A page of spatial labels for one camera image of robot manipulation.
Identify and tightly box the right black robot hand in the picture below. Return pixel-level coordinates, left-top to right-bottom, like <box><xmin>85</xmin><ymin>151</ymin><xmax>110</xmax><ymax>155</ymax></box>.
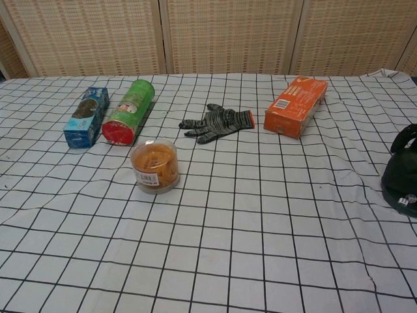
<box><xmin>390</xmin><ymin>123</ymin><xmax>417</xmax><ymax>158</ymax></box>

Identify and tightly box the black round cap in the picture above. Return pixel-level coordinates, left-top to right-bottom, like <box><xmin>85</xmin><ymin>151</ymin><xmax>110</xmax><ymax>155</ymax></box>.
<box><xmin>381</xmin><ymin>148</ymin><xmax>417</xmax><ymax>216</ymax></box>

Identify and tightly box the green chip canister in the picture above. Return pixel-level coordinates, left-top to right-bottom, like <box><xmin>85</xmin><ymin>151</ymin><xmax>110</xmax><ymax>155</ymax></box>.
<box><xmin>101</xmin><ymin>79</ymin><xmax>156</xmax><ymax>147</ymax></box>

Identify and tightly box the woven folding screen panel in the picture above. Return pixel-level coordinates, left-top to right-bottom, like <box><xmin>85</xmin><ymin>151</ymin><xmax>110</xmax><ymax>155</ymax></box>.
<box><xmin>0</xmin><ymin>24</ymin><xmax>32</xmax><ymax>80</ymax></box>
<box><xmin>395</xmin><ymin>40</ymin><xmax>417</xmax><ymax>73</ymax></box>
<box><xmin>0</xmin><ymin>0</ymin><xmax>167</xmax><ymax>78</ymax></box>
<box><xmin>291</xmin><ymin>0</ymin><xmax>417</xmax><ymax>76</ymax></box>
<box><xmin>162</xmin><ymin>0</ymin><xmax>304</xmax><ymax>75</ymax></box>

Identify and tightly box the orange cardboard box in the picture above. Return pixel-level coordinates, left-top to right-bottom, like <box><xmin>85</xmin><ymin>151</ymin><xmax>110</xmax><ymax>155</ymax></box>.
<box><xmin>264</xmin><ymin>76</ymin><xmax>328</xmax><ymax>140</ymax></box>

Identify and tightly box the grey striped work glove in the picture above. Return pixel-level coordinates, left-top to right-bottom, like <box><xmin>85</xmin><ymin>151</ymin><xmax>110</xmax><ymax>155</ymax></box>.
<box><xmin>179</xmin><ymin>103</ymin><xmax>255</xmax><ymax>145</ymax></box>

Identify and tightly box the white black-checked tablecloth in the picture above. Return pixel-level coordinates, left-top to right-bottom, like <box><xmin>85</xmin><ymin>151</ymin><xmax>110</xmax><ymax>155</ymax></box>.
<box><xmin>0</xmin><ymin>67</ymin><xmax>417</xmax><ymax>313</ymax></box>

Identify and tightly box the clear jar of rubber bands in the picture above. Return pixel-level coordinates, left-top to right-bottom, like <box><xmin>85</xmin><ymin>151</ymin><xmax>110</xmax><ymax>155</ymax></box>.
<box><xmin>130</xmin><ymin>139</ymin><xmax>180</xmax><ymax>196</ymax></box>

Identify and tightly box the blue cookie box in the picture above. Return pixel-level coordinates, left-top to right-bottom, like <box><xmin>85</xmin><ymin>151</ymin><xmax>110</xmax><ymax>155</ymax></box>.
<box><xmin>63</xmin><ymin>86</ymin><xmax>110</xmax><ymax>150</ymax></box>

